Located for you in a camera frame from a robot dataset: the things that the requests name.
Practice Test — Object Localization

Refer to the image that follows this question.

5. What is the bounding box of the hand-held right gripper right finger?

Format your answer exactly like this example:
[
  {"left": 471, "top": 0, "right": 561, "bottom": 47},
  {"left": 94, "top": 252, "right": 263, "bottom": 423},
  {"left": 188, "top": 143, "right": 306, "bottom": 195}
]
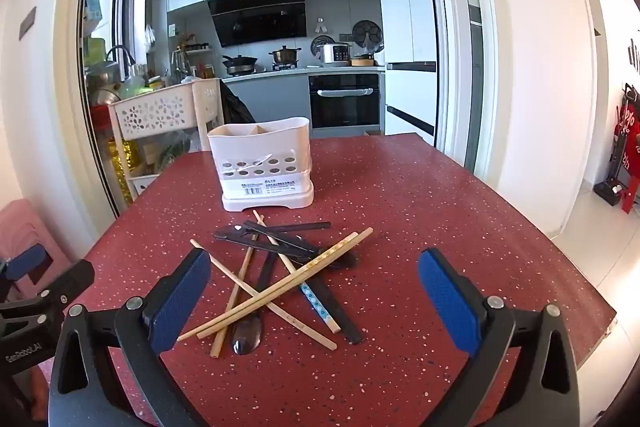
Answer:
[{"left": 417, "top": 248, "right": 581, "bottom": 427}]

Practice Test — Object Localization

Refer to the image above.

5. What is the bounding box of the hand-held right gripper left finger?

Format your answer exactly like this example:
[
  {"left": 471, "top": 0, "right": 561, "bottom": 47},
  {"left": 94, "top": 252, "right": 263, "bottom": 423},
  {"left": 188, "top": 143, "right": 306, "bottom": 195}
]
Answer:
[{"left": 48, "top": 246, "right": 212, "bottom": 427}]

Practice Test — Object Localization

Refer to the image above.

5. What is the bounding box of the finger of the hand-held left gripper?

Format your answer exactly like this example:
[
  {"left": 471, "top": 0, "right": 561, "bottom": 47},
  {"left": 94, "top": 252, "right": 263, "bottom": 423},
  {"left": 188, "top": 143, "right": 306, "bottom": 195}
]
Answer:
[
  {"left": 0, "top": 259, "right": 96, "bottom": 333},
  {"left": 0, "top": 243, "right": 47, "bottom": 283}
]

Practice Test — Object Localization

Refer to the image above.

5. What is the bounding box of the plain bamboo chopstick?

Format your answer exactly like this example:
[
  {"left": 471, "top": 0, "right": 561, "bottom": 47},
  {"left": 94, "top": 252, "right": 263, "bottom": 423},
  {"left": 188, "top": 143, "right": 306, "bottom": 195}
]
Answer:
[
  {"left": 196, "top": 227, "right": 374, "bottom": 340},
  {"left": 190, "top": 239, "right": 338, "bottom": 350},
  {"left": 210, "top": 234, "right": 258, "bottom": 359}
]

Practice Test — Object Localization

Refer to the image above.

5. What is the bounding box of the dark knife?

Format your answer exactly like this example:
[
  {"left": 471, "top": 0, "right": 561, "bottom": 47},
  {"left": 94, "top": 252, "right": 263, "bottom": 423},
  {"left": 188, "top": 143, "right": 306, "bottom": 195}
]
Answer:
[{"left": 300, "top": 267, "right": 365, "bottom": 345}]

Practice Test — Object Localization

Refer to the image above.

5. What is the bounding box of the blue patterned bamboo chopstick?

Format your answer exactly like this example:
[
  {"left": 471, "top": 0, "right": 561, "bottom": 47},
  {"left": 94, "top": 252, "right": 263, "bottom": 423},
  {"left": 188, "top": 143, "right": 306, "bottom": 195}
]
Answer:
[{"left": 252, "top": 210, "right": 342, "bottom": 334}]

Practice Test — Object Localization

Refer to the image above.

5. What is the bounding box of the black chopstick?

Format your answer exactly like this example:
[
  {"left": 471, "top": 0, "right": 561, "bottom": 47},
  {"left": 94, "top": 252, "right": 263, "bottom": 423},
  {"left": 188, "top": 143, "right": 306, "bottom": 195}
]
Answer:
[{"left": 243, "top": 220, "right": 332, "bottom": 234}]

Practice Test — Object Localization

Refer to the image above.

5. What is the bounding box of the white plastic utensil holder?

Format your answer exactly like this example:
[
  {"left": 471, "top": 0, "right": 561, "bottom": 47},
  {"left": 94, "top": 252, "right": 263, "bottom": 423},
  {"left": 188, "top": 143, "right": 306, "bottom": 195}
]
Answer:
[{"left": 207, "top": 117, "right": 315, "bottom": 212}]

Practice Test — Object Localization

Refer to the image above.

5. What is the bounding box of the pink plastic stool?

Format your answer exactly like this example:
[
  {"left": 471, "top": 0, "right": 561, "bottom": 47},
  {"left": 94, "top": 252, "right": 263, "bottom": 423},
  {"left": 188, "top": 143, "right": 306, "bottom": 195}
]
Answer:
[{"left": 0, "top": 199, "right": 71, "bottom": 303}]

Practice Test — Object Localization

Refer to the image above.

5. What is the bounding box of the yellow cooking oil bottle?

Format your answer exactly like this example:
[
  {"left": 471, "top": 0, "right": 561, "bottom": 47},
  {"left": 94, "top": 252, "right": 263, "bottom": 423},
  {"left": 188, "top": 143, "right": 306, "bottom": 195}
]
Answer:
[{"left": 107, "top": 139, "right": 141, "bottom": 198}]

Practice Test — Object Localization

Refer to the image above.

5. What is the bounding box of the red plastic container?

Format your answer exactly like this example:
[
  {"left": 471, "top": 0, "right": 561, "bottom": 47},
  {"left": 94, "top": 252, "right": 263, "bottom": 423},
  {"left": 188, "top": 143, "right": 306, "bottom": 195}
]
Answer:
[{"left": 90, "top": 104, "right": 113, "bottom": 142}]

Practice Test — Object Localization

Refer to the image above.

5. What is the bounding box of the cream plastic storage trolley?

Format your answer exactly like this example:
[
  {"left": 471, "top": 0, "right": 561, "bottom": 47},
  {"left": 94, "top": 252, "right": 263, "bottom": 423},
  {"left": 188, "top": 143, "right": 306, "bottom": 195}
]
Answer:
[{"left": 109, "top": 78, "right": 225, "bottom": 202}]

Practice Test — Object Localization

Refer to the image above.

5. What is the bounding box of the black bag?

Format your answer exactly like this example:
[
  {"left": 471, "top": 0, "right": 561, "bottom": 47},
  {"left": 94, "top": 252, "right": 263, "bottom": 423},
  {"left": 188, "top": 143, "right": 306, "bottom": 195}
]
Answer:
[{"left": 220, "top": 79, "right": 256, "bottom": 124}]

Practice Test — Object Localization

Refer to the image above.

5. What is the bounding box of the upright vacuum cleaner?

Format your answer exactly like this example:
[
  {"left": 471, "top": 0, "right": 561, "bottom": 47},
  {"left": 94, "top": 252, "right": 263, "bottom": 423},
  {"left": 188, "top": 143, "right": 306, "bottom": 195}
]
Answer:
[{"left": 594, "top": 127, "right": 632, "bottom": 206}]

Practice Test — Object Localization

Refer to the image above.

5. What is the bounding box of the grey base cabinet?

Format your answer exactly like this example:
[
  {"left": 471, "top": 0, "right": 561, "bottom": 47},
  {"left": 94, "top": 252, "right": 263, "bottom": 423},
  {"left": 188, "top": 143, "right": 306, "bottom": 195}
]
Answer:
[{"left": 220, "top": 69, "right": 386, "bottom": 138}]

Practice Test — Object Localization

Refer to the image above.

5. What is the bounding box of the black built-in oven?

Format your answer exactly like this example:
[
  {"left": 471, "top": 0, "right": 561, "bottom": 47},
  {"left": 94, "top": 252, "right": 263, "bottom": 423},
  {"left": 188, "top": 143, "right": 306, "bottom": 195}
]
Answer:
[{"left": 308, "top": 73, "right": 381, "bottom": 130}]

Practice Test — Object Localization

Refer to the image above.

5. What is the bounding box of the kitchen sink faucet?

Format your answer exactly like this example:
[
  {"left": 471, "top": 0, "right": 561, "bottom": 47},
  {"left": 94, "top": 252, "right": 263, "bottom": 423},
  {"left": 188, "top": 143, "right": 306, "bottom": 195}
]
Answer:
[{"left": 105, "top": 45, "right": 137, "bottom": 78}]

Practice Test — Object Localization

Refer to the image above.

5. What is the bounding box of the metal spice rack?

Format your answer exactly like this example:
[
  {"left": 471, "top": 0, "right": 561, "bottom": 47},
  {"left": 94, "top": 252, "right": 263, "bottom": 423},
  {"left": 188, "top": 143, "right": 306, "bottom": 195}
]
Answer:
[{"left": 172, "top": 47, "right": 216, "bottom": 80}]

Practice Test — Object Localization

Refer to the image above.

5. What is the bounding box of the black wok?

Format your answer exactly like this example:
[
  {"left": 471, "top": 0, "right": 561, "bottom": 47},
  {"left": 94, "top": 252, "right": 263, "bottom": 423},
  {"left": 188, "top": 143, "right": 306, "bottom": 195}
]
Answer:
[{"left": 221, "top": 55, "right": 259, "bottom": 75}]

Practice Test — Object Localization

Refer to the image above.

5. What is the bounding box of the steel stock pot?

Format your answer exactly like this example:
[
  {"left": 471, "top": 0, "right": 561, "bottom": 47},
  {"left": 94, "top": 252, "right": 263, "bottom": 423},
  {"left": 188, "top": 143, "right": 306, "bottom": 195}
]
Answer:
[{"left": 269, "top": 46, "right": 302, "bottom": 65}]

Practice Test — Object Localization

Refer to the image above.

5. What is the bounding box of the silver rice cooker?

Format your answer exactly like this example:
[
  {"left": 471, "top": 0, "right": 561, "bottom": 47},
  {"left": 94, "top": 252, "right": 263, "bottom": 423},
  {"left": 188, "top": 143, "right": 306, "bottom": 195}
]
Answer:
[{"left": 319, "top": 43, "right": 352, "bottom": 66}]

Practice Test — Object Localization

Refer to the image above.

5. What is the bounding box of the sliding glass door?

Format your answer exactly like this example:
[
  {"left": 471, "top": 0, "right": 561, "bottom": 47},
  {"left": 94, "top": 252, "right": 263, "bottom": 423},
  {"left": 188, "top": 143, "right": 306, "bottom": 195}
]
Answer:
[{"left": 430, "top": 0, "right": 498, "bottom": 178}]

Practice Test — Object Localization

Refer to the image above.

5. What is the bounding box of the black round multi-cup pan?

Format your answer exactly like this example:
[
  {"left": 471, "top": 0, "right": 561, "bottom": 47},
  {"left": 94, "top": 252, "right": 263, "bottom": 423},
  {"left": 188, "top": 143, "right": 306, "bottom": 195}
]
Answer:
[{"left": 351, "top": 20, "right": 383, "bottom": 50}]

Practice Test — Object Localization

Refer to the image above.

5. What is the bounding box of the black range hood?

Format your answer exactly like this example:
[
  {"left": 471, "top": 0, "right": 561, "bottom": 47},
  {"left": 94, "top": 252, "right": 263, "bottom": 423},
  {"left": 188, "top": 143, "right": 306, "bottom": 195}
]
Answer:
[{"left": 207, "top": 0, "right": 307, "bottom": 48}]

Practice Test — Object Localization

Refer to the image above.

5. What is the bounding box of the grey wall panel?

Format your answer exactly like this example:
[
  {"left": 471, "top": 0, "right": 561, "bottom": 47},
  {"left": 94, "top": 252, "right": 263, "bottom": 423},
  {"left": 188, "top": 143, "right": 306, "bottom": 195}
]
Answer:
[{"left": 19, "top": 7, "right": 37, "bottom": 40}]

